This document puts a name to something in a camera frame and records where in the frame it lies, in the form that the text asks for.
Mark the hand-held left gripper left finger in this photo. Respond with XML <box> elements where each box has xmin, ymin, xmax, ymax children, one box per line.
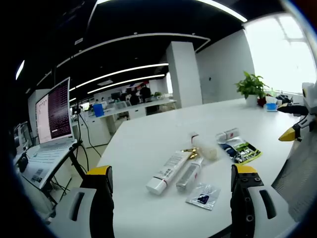
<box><xmin>55</xmin><ymin>165</ymin><xmax>115</xmax><ymax>238</ymax></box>

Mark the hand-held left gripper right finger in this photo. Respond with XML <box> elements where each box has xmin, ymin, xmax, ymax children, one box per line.
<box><xmin>230</xmin><ymin>164</ymin><xmax>298</xmax><ymax>238</ymax></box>

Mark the clear skincare sachet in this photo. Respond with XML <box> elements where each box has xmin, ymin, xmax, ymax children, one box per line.
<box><xmin>185</xmin><ymin>182</ymin><xmax>221</xmax><ymax>211</ymax></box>

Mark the green skincare sachet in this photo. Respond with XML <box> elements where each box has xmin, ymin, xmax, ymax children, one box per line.
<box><xmin>217</xmin><ymin>138</ymin><xmax>263</xmax><ymax>166</ymax></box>

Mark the white skincare box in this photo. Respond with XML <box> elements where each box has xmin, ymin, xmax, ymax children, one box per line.
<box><xmin>215</xmin><ymin>127</ymin><xmax>240</xmax><ymax>142</ymax></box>

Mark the silver white skincare bottle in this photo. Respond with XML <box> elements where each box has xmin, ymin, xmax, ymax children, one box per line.
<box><xmin>175</xmin><ymin>158</ymin><xmax>205</xmax><ymax>193</ymax></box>

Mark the gold skincare sachet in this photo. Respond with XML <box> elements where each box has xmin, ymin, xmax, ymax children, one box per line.
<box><xmin>180</xmin><ymin>146</ymin><xmax>200</xmax><ymax>160</ymax></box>

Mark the white skincare tube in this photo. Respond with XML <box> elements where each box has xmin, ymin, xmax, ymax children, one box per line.
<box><xmin>145</xmin><ymin>149</ymin><xmax>189</xmax><ymax>196</ymax></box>

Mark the dark bundle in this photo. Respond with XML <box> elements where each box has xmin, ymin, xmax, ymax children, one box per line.
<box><xmin>275</xmin><ymin>93</ymin><xmax>295</xmax><ymax>105</ymax></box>

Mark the white mesh office chair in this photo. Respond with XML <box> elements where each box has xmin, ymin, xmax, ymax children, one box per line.
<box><xmin>271</xmin><ymin>128</ymin><xmax>317</xmax><ymax>223</ymax></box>

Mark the green potted plant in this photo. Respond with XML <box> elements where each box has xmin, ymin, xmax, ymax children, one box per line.
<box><xmin>235</xmin><ymin>71</ymin><xmax>270</xmax><ymax>107</ymax></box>

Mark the black laptop stand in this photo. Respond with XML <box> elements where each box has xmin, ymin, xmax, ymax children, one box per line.
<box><xmin>48</xmin><ymin>140</ymin><xmax>89</xmax><ymax>208</ymax></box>

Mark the black computer mouse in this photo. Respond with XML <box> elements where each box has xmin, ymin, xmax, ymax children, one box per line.
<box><xmin>17</xmin><ymin>153</ymin><xmax>28</xmax><ymax>174</ymax></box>

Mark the black tripod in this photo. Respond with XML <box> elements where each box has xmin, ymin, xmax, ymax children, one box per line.
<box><xmin>73</xmin><ymin>98</ymin><xmax>86</xmax><ymax>149</ymax></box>

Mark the blue bin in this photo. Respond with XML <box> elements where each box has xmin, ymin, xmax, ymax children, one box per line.
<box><xmin>93</xmin><ymin>103</ymin><xmax>105</xmax><ymax>118</ymax></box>

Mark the white laptop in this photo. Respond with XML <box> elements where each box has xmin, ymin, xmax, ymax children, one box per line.
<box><xmin>18</xmin><ymin>76</ymin><xmax>78</xmax><ymax>190</ymax></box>

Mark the white office desk row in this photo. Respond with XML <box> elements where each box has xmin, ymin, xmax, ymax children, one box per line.
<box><xmin>99</xmin><ymin>98</ymin><xmax>178</xmax><ymax>140</ymax></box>

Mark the black floor cable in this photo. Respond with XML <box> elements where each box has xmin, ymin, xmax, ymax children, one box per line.
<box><xmin>79</xmin><ymin>116</ymin><xmax>103</xmax><ymax>159</ymax></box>

